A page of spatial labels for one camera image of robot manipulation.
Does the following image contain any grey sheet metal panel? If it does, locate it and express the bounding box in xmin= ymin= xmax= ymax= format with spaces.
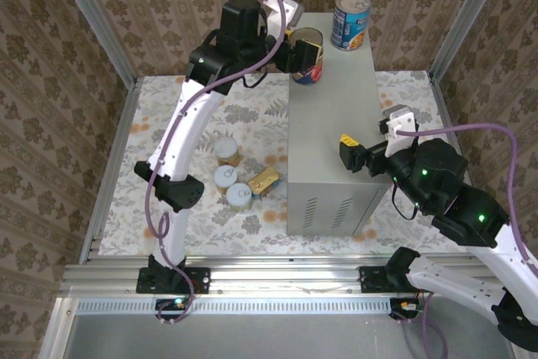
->
xmin=40 ymin=295 xmax=538 ymax=359

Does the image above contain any slotted white cable duct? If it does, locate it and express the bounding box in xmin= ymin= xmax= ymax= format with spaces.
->
xmin=73 ymin=296 xmax=421 ymax=316

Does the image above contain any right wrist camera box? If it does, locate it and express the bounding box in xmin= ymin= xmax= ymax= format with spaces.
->
xmin=377 ymin=105 xmax=418 ymax=155

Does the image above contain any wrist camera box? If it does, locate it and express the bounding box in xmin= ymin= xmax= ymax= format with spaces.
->
xmin=266 ymin=0 xmax=305 ymax=39
xmin=377 ymin=105 xmax=418 ymax=155

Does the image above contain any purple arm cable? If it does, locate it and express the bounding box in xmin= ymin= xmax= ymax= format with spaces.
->
xmin=397 ymin=123 xmax=538 ymax=359
xmin=144 ymin=0 xmax=287 ymax=326

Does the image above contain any aluminium frame post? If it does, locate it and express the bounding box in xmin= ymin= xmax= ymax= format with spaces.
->
xmin=428 ymin=0 xmax=512 ymax=82
xmin=48 ymin=0 xmax=139 ymax=87

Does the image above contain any tall blue can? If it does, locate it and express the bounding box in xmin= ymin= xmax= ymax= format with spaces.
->
xmin=330 ymin=0 xmax=372 ymax=51

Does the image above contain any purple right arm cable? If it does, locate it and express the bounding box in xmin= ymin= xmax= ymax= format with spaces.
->
xmin=397 ymin=123 xmax=538 ymax=359

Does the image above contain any orange fruit can plastic lid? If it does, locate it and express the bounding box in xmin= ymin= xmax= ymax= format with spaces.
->
xmin=213 ymin=138 xmax=244 ymax=167

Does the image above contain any navy red can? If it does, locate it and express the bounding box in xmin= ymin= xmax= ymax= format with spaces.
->
xmin=289 ymin=26 xmax=326 ymax=87

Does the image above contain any small circuit board with LED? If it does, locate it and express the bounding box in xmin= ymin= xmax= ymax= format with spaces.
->
xmin=155 ymin=298 xmax=191 ymax=320
xmin=389 ymin=298 xmax=424 ymax=320

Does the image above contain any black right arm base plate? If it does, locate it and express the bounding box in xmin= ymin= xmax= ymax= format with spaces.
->
xmin=359 ymin=265 xmax=421 ymax=293

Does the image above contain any small green label can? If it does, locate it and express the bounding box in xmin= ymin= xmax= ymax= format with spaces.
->
xmin=225 ymin=183 xmax=255 ymax=212

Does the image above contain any grey metal cabinet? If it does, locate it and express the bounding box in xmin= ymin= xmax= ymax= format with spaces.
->
xmin=287 ymin=12 xmax=398 ymax=237

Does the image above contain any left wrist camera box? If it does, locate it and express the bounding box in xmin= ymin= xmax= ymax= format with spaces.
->
xmin=266 ymin=0 xmax=305 ymax=39

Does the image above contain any small yellow label can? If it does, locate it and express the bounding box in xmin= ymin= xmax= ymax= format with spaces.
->
xmin=213 ymin=165 xmax=240 ymax=193

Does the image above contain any aluminium mounting rail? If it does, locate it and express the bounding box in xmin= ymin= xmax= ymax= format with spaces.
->
xmin=58 ymin=256 xmax=522 ymax=298

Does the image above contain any floral patterned table cover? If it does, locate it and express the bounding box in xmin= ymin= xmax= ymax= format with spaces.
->
xmin=100 ymin=71 xmax=488 ymax=257

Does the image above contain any gold rectangular luncheon meat tin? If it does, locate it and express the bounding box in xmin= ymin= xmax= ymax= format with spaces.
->
xmin=246 ymin=166 xmax=282 ymax=198

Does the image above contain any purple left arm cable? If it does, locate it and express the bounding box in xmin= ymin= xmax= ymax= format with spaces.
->
xmin=144 ymin=0 xmax=287 ymax=326

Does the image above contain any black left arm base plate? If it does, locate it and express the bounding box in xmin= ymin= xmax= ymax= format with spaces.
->
xmin=136 ymin=267 xmax=211 ymax=295

